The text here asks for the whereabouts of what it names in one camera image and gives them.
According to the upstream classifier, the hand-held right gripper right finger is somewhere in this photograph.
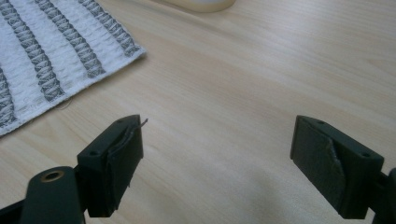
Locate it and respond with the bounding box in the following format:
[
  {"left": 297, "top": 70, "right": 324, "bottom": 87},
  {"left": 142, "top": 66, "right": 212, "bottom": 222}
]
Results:
[{"left": 290, "top": 115, "right": 385, "bottom": 220}]

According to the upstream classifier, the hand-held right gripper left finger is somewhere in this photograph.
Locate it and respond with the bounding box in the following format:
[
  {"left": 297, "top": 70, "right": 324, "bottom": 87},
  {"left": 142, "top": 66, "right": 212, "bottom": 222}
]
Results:
[{"left": 76, "top": 114, "right": 149, "bottom": 218}]

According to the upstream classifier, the white grey striped towel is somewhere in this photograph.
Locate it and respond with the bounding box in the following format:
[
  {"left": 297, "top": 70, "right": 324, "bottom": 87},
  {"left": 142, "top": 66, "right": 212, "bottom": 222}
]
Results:
[{"left": 0, "top": 0, "right": 148, "bottom": 137}]

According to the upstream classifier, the cream round object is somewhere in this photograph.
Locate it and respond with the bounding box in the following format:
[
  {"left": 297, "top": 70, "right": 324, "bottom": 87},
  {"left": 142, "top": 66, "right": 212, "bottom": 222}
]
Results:
[{"left": 163, "top": 0, "right": 237, "bottom": 14}]

